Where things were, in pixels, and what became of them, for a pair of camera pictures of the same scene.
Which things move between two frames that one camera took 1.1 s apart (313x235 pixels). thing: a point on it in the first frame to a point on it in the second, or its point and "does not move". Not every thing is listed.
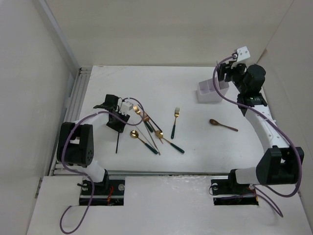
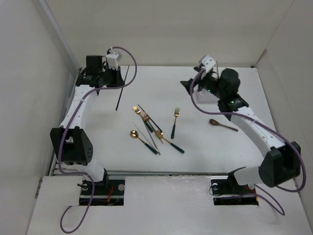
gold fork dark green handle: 176,114 does not move
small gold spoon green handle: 159,133 does not move
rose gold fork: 146,119 does not move
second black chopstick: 145,112 does not move
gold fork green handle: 138,111 does not move
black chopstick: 117,143 to 122,89
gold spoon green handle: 134,134 does not move
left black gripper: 118,128 to 119,81
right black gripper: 224,68 to 200,82
